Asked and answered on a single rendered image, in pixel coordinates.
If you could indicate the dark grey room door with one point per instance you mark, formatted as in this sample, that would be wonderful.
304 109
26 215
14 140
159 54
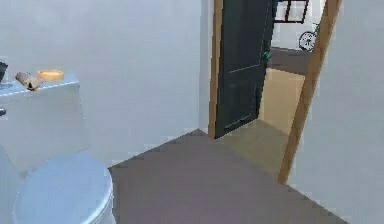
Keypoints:
241 63

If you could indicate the green door knob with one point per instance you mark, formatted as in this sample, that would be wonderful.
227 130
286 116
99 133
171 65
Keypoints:
266 56

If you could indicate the dark framed window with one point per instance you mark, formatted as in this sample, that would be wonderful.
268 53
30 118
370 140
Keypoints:
291 11

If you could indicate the white toilet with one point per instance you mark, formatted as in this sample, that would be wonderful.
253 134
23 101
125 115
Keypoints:
50 140

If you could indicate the orange round dish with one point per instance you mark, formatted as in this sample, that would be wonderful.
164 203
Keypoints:
50 75

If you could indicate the brown paper roll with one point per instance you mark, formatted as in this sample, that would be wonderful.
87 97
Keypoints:
27 81

